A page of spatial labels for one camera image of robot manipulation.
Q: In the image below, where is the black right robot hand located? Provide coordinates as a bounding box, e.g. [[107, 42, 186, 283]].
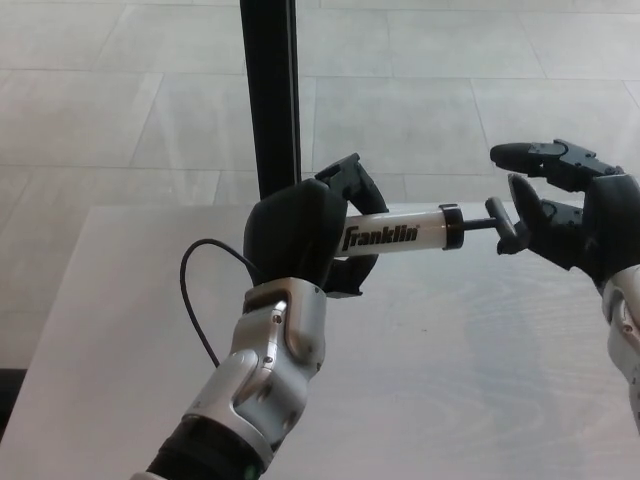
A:
[[489, 138, 640, 292]]

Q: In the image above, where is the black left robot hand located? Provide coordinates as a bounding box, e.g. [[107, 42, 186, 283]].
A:
[[242, 152, 391, 301]]

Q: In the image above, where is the white Franklin hand air pump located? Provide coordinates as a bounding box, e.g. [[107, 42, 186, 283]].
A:
[[338, 197, 532, 261]]

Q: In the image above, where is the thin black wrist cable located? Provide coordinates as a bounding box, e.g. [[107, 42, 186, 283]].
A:
[[179, 239, 262, 370]]

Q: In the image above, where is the black vertical metal post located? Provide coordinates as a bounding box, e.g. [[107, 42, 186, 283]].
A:
[[238, 0, 302, 202]]

